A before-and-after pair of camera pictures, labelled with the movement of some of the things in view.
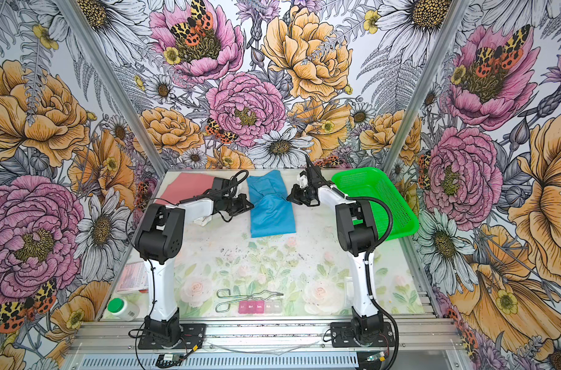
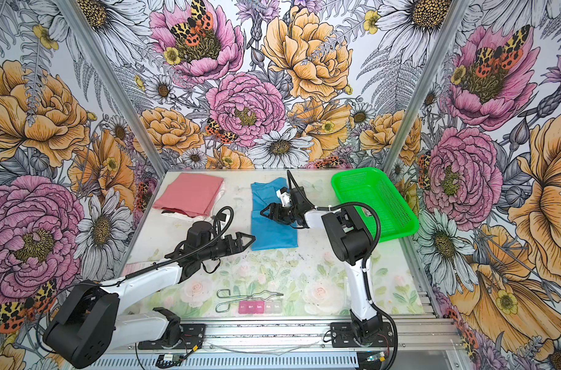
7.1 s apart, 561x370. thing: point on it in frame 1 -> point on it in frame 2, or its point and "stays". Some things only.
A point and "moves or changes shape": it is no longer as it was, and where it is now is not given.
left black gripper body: x=234 y=205 -> x=217 y=247
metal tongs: x=224 y=295 stays
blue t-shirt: x=271 y=212 moves or changes shape
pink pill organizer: x=260 y=307 stays
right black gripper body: x=302 y=196 -> x=287 y=214
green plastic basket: x=371 y=182 stays
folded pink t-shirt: x=185 y=186 stays
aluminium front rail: x=100 y=336 stays
